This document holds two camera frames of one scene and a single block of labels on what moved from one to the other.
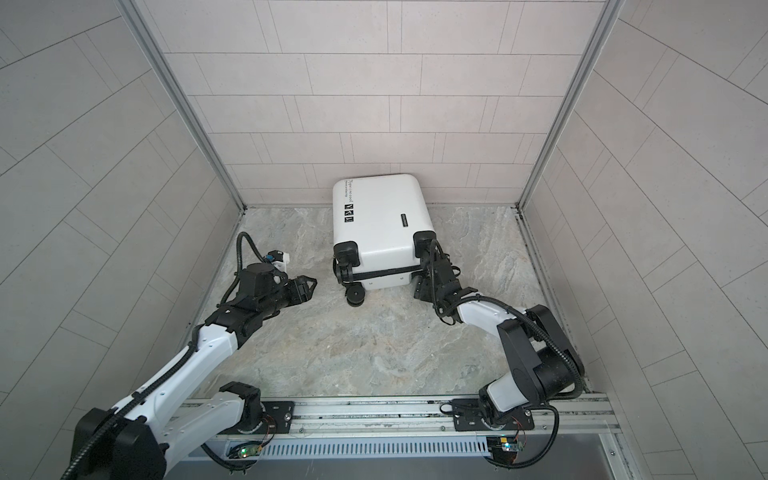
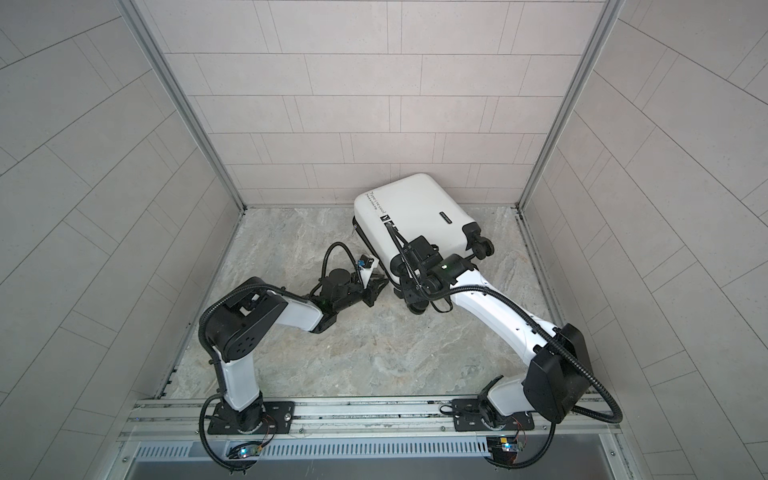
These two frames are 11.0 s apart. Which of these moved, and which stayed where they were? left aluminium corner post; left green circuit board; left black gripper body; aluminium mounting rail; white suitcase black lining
Moved: white suitcase black lining; left black gripper body
Stayed: left aluminium corner post; aluminium mounting rail; left green circuit board
